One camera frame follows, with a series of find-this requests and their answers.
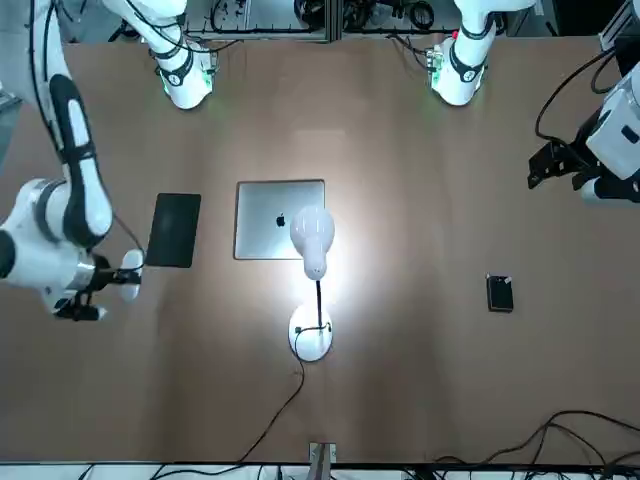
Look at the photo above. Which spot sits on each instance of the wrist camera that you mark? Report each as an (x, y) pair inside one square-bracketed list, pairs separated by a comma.
[(80, 313), (610, 192)]

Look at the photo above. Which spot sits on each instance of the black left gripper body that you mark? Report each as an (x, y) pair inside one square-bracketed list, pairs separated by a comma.
[(575, 152)]

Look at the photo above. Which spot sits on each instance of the silver closed laptop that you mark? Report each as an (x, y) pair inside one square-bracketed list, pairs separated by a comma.
[(260, 225)]

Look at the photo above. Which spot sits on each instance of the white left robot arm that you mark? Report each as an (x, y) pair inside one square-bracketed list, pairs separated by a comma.
[(467, 75)]

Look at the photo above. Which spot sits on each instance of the white desk lamp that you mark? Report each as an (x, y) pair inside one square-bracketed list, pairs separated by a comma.
[(312, 230)]

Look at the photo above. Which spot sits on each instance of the small black hard drive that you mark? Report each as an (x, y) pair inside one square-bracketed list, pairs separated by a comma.
[(500, 295)]

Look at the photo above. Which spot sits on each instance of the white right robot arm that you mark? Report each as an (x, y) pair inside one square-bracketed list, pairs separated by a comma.
[(35, 250)]

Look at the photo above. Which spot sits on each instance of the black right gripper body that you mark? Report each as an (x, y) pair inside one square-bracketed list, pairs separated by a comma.
[(105, 277)]

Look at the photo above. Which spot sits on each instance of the black mouse pad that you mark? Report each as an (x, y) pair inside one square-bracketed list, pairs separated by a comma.
[(172, 230)]

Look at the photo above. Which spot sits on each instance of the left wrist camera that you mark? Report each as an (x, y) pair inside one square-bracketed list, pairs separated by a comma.
[(610, 192)]

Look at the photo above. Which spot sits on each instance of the aluminium frame post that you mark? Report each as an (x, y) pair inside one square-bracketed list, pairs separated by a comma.
[(611, 37), (333, 20), (322, 462)]

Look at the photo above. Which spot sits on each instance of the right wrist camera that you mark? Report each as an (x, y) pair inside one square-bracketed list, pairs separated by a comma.
[(80, 313)]

